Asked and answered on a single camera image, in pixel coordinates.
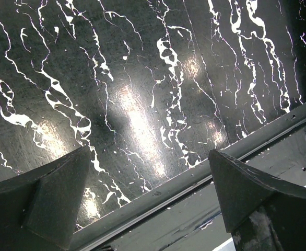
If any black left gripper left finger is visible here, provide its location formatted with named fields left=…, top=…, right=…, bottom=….
left=0, top=146, right=90, bottom=250

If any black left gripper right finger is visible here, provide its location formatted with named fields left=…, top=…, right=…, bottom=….
left=209, top=150, right=306, bottom=250

